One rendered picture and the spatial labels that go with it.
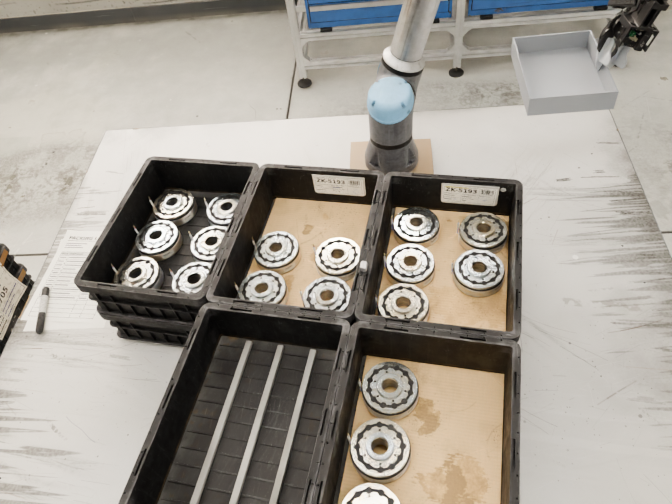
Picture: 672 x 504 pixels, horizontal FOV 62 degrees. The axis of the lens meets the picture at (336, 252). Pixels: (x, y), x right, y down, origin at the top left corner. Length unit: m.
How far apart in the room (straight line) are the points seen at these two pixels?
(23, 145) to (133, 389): 2.36
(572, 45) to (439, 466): 1.17
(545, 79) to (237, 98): 2.03
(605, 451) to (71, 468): 1.06
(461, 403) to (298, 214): 0.59
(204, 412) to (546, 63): 1.21
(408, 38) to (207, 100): 1.97
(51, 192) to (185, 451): 2.20
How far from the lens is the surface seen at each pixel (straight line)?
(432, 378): 1.10
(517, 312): 1.07
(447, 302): 1.18
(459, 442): 1.05
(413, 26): 1.50
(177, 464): 1.11
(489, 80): 3.21
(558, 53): 1.71
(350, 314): 1.05
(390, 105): 1.45
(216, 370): 1.17
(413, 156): 1.58
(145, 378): 1.37
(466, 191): 1.29
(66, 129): 3.51
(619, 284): 1.45
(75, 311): 1.56
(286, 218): 1.36
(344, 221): 1.33
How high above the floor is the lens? 1.81
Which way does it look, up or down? 51 degrees down
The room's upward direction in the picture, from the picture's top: 10 degrees counter-clockwise
